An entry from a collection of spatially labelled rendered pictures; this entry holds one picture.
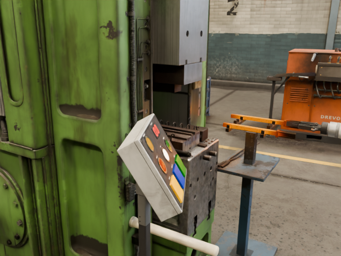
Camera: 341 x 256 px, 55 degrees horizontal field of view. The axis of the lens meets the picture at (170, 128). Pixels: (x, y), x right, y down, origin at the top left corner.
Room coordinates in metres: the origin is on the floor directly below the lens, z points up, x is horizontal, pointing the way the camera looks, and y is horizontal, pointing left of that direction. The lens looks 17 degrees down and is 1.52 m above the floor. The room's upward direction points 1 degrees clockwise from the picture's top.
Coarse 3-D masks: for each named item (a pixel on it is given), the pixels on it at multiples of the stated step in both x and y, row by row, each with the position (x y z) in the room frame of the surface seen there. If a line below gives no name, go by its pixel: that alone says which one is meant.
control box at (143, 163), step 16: (144, 128) 1.07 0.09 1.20; (160, 128) 1.25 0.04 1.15; (128, 144) 0.95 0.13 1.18; (144, 144) 0.97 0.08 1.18; (160, 144) 1.13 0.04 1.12; (128, 160) 0.95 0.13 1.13; (144, 160) 0.94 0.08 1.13; (144, 176) 0.94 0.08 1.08; (160, 176) 0.94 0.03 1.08; (144, 192) 0.94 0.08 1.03; (160, 192) 0.94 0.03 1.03; (160, 208) 0.94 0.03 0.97; (176, 208) 0.93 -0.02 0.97
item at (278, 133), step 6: (234, 126) 1.90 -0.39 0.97; (240, 126) 1.88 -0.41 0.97; (246, 126) 1.87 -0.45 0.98; (252, 126) 1.87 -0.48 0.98; (258, 132) 1.82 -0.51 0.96; (270, 132) 1.78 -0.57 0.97; (276, 132) 1.76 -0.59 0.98; (282, 132) 1.75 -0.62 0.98; (288, 132) 1.75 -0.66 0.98; (288, 138) 1.73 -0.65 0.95; (294, 138) 1.71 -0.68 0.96
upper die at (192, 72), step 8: (192, 64) 1.63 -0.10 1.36; (200, 64) 1.71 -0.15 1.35; (160, 72) 1.62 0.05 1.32; (168, 72) 1.60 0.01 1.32; (176, 72) 1.58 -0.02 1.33; (184, 72) 1.56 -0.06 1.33; (192, 72) 1.63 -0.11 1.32; (200, 72) 1.72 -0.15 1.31; (160, 80) 1.62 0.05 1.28; (168, 80) 1.60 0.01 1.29; (176, 80) 1.58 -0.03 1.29; (184, 80) 1.56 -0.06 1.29; (192, 80) 1.64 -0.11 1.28
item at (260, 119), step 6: (234, 114) 2.16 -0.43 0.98; (252, 120) 2.08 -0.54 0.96; (258, 120) 2.06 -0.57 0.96; (264, 120) 2.05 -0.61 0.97; (270, 120) 2.03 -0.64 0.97; (276, 120) 2.01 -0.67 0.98; (282, 120) 2.01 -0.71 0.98; (288, 120) 1.98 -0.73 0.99; (294, 120) 1.98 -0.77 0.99; (288, 126) 1.97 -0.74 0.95
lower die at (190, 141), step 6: (168, 126) 1.80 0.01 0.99; (174, 126) 1.80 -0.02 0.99; (168, 132) 1.70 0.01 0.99; (174, 132) 1.69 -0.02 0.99; (180, 132) 1.67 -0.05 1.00; (198, 132) 1.72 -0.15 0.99; (168, 138) 1.63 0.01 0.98; (174, 138) 1.63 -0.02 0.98; (180, 138) 1.61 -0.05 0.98; (186, 138) 1.60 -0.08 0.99; (192, 138) 1.65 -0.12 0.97; (198, 138) 1.72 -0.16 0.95; (174, 144) 1.58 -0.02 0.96; (180, 144) 1.56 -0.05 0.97; (186, 144) 1.59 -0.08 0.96; (192, 144) 1.66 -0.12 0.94; (186, 150) 1.60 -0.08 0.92
